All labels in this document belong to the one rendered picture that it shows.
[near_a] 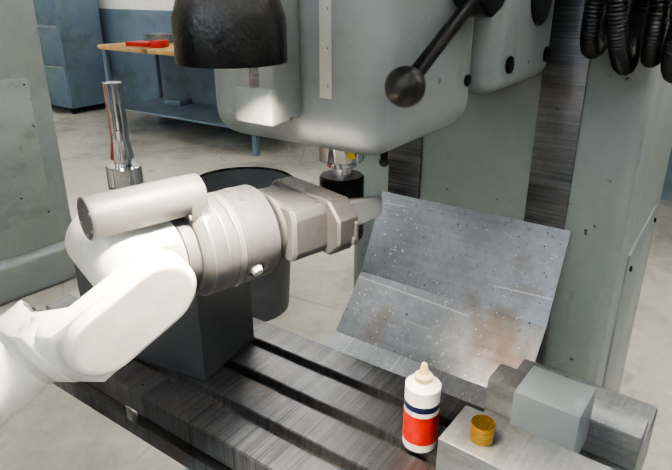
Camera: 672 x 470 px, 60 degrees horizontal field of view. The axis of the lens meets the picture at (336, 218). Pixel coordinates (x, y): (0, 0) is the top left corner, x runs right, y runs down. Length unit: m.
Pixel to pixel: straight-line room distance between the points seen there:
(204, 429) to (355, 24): 0.51
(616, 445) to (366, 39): 0.44
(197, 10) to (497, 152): 0.64
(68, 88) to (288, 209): 7.34
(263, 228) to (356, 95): 0.14
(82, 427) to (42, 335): 1.91
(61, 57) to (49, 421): 5.86
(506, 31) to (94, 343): 0.47
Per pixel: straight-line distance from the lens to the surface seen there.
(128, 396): 0.86
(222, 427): 0.76
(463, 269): 0.96
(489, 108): 0.93
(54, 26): 7.79
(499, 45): 0.63
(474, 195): 0.96
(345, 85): 0.48
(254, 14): 0.37
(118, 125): 0.84
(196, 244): 0.50
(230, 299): 0.83
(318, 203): 0.55
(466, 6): 0.52
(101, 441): 2.29
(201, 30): 0.37
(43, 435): 2.39
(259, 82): 0.49
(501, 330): 0.93
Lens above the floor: 1.45
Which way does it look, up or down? 21 degrees down
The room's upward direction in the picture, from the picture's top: straight up
